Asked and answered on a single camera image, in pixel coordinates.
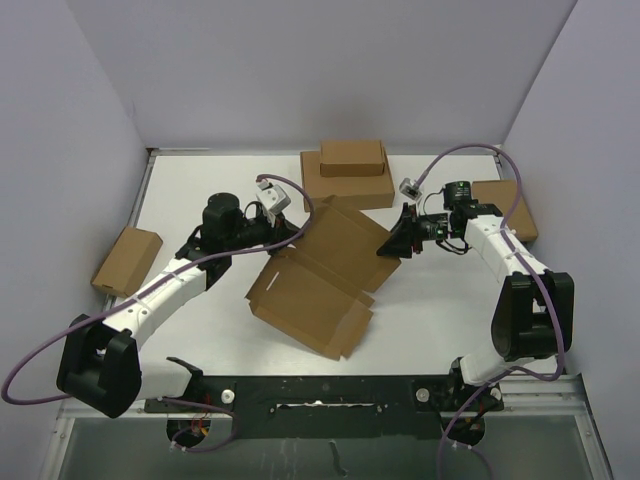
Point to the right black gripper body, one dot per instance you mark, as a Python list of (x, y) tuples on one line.
[(432, 227)]

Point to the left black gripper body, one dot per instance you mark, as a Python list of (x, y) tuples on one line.
[(251, 232)]

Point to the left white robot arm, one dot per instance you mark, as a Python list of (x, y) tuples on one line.
[(100, 365)]

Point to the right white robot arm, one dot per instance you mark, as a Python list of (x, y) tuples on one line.
[(533, 318)]

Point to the large closed cardboard box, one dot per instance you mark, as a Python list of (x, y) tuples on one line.
[(363, 193)]

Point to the small closed cardboard box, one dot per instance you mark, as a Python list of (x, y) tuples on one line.
[(351, 158)]

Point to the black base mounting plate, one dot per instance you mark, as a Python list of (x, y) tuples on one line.
[(336, 407)]

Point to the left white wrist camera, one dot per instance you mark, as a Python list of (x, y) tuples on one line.
[(272, 198)]

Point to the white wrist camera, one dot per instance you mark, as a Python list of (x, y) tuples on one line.
[(411, 189), (272, 198)]

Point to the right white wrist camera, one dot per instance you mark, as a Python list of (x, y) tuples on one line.
[(411, 189)]

